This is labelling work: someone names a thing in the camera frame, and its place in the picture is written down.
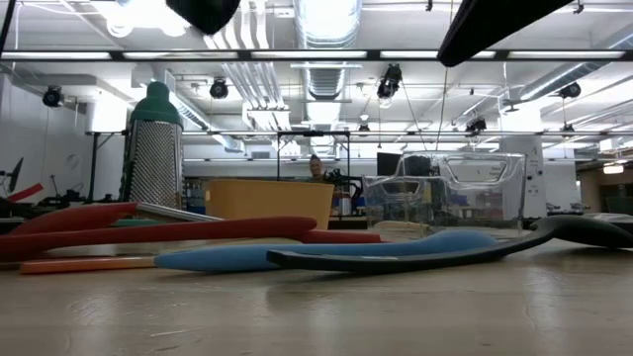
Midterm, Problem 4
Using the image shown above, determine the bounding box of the black plastic spoon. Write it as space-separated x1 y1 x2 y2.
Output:
266 214 633 275

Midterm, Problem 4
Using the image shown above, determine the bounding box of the silver ventilation duct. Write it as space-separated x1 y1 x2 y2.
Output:
294 0 363 103

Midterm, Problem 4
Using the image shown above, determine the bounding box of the black background monitor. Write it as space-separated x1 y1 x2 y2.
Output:
376 151 403 177

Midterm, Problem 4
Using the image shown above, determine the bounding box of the red background bar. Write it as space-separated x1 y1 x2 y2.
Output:
7 183 45 203

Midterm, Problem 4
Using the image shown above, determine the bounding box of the white pillar with signs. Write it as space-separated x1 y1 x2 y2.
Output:
498 135 548 220

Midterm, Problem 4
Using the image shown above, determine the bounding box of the black background workstation frame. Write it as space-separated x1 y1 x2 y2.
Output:
275 130 352 182

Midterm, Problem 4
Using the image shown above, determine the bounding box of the red silicone spoon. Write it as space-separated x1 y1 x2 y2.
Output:
0 216 318 263

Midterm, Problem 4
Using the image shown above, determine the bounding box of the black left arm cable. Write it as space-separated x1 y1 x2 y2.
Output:
0 0 19 56

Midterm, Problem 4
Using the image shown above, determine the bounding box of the clear plastic bin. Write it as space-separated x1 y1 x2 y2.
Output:
362 151 527 236

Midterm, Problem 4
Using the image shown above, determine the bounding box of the black background fan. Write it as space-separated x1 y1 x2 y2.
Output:
5 156 25 195

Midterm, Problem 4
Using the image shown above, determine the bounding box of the black background stand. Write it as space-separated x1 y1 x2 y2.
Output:
87 131 116 203

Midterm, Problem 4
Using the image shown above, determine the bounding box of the yellow plastic bin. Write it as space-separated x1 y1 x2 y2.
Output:
205 178 336 231

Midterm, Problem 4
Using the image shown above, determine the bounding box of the thin hanging cable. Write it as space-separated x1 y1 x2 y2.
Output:
434 66 447 152

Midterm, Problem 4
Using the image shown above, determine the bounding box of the steel box grater green handle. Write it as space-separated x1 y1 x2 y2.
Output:
111 81 185 229

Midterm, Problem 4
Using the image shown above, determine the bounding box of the blue silicone spoon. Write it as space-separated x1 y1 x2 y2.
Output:
153 229 498 274

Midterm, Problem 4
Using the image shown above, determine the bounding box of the black aluminium rig frame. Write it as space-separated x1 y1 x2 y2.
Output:
0 48 633 62

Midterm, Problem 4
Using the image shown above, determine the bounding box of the red whisk with steel shaft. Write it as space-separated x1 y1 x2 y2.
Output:
9 201 385 246

